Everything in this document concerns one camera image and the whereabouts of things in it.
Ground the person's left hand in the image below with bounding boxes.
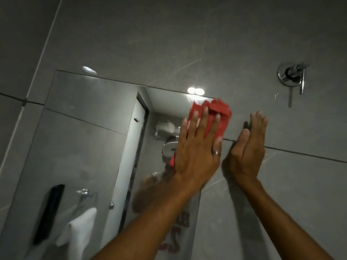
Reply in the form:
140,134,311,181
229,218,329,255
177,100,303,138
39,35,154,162
173,106,223,189

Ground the person's right hand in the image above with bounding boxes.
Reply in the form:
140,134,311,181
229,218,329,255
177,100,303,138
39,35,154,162
227,111,269,185

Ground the red cleaning cloth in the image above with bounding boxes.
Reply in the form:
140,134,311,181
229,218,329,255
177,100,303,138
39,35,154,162
169,99,232,174

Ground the person's right forearm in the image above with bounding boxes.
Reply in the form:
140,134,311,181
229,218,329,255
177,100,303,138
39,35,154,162
230,178,334,260

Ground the person's left forearm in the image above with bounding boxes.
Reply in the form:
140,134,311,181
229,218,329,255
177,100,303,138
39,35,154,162
91,173,207,260

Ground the white door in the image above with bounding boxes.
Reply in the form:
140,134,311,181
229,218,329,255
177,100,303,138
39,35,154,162
101,98,147,249

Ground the white hanging towel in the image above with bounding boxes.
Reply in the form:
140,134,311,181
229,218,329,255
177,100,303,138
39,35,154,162
55,207,97,260

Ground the chrome wall tap handle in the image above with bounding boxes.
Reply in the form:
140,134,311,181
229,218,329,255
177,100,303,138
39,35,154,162
277,62,311,95

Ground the wall mirror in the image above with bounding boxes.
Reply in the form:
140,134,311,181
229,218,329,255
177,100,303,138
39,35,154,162
0,70,217,260

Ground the chrome towel ring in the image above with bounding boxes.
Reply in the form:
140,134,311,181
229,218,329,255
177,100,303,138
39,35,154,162
74,188,98,211

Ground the black wall dispenser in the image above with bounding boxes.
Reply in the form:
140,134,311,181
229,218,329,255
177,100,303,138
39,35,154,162
33,184,65,245

